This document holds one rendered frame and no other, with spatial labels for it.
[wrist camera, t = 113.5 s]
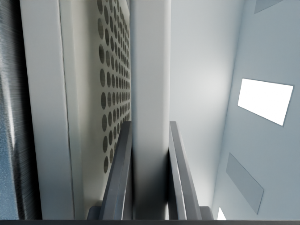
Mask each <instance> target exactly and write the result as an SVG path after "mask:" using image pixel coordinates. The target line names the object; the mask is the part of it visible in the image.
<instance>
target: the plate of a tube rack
mask: <svg viewBox="0 0 300 225"><path fill-rule="evenodd" d="M129 16H130V70H131V124H132V178H133V220H167V211H168V154H169V105H170V52H171V0H129Z"/></svg>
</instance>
